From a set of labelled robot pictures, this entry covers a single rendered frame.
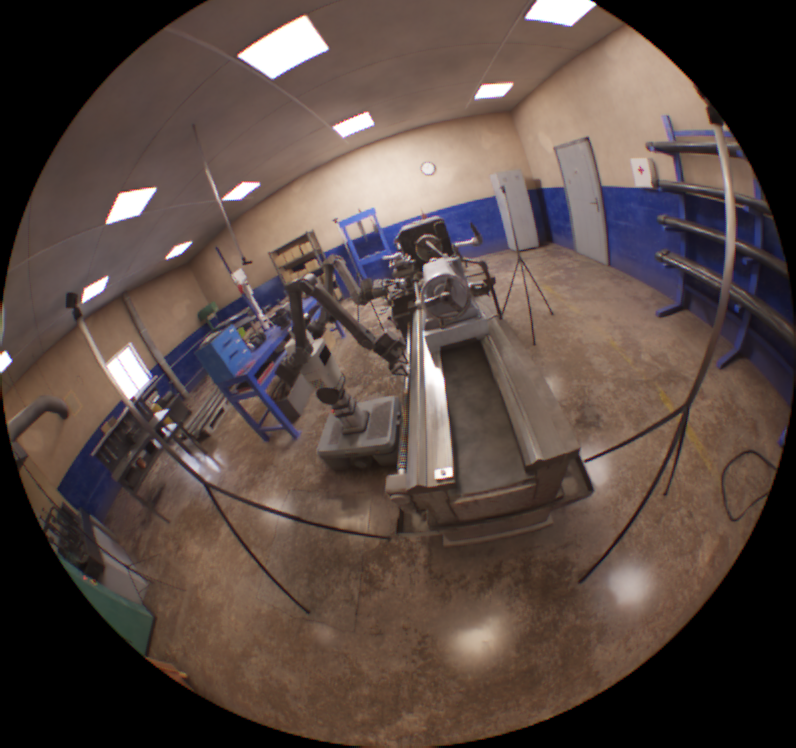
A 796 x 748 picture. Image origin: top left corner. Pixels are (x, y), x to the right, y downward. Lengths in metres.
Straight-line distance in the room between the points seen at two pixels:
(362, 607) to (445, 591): 0.48
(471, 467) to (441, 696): 1.29
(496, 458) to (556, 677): 1.27
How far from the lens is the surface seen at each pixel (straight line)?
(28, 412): 4.93
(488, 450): 0.89
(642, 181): 3.75
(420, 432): 0.84
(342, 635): 1.72
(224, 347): 2.44
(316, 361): 1.48
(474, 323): 1.15
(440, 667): 1.56
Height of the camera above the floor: 1.47
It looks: 29 degrees down
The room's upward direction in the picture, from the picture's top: 23 degrees counter-clockwise
